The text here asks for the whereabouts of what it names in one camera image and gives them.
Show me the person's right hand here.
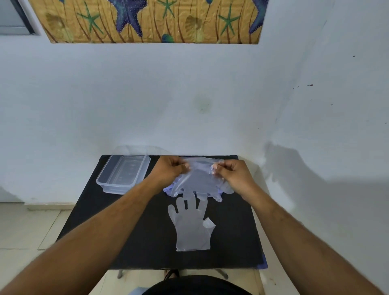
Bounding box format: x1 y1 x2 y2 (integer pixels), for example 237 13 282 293
211 159 259 201

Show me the person's left hand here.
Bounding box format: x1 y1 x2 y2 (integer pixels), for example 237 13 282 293
145 155 191 190

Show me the person's left forearm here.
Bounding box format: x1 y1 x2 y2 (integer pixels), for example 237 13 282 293
0 179 162 295

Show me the window frame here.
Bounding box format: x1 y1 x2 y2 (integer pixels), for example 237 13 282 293
0 0 42 36

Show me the clear bluish plastic bag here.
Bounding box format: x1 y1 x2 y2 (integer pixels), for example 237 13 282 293
163 156 235 198

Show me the person's right forearm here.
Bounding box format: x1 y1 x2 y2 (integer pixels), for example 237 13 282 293
243 194 385 295

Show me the starfish print wall hanging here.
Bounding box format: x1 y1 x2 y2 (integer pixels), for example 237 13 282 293
28 0 269 45

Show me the black shirt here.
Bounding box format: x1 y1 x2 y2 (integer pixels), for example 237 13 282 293
141 275 253 295

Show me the clear plastic container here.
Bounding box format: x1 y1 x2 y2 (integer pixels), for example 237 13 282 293
96 154 151 195

